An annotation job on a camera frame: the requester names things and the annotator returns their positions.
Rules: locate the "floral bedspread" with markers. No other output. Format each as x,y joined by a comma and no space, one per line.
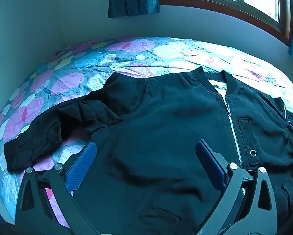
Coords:
87,61

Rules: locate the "black zip jacket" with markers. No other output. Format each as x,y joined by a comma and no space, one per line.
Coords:
166,117

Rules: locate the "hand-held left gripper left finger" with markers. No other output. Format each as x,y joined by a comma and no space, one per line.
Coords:
84,162

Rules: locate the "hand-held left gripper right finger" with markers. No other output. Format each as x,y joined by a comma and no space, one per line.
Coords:
208,162

